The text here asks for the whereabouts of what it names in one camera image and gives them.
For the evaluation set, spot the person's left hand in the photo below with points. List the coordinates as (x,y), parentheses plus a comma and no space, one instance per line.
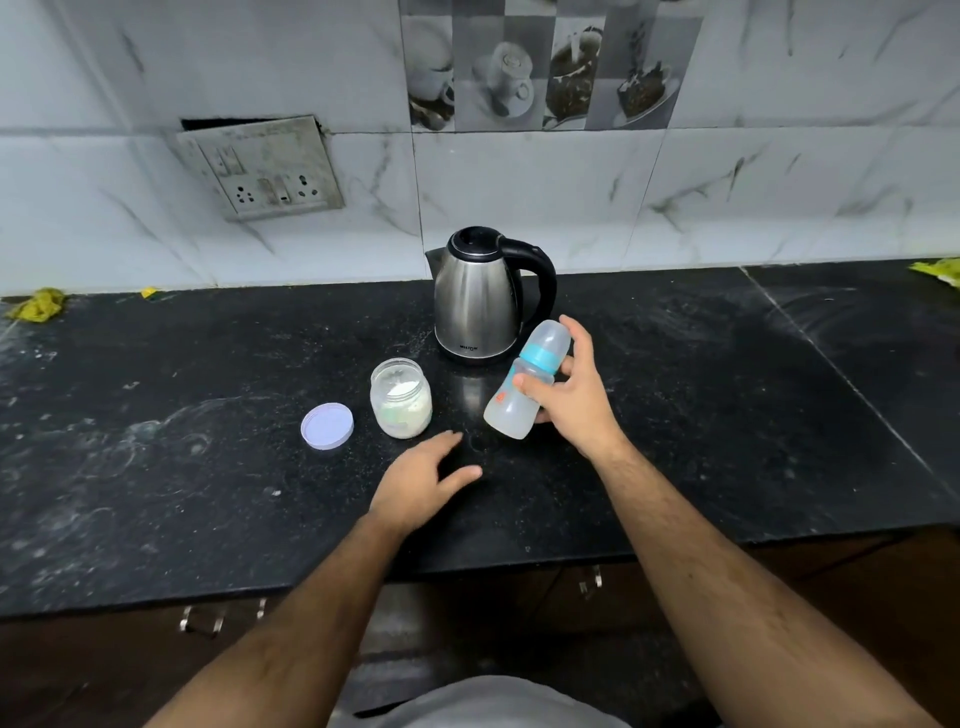
(414,487)

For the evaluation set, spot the person's right hand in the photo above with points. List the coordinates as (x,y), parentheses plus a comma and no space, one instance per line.
(579,405)

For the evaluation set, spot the person's right thumb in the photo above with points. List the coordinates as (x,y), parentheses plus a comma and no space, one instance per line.
(534,382)

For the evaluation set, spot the person's left thumb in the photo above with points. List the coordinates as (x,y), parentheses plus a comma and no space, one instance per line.
(459,481)

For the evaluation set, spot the clear baby bottle blue collar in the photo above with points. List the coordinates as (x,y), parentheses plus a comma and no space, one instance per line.
(529,379)

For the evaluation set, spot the person's right forearm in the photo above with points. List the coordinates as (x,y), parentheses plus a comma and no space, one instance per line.
(739,600)

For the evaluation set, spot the person's left forearm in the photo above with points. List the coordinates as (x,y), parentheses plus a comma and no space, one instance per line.
(296,637)

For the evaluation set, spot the stainless steel electric kettle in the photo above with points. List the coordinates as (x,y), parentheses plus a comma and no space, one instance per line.
(487,296)

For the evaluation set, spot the glass jar of white powder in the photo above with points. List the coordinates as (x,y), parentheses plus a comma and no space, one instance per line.
(401,399)

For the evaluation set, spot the lilac round jar lid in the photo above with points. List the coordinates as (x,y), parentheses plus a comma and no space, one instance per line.
(327,426)

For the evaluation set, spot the person's grey shirt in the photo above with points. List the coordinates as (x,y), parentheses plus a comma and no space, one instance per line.
(480,705)

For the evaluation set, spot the decorative cup print tile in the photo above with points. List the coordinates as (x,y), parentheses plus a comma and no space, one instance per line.
(546,66)

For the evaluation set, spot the dark wooden base cabinet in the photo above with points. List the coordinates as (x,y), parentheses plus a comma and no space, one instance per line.
(862,592)

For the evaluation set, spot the yellow green cloth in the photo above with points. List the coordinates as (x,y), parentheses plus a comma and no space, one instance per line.
(939,270)

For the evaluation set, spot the yellow crumpled cloth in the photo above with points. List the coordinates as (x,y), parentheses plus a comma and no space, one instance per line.
(37,305)

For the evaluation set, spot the white wall socket switch plate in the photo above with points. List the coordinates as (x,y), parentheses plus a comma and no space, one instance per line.
(261,168)

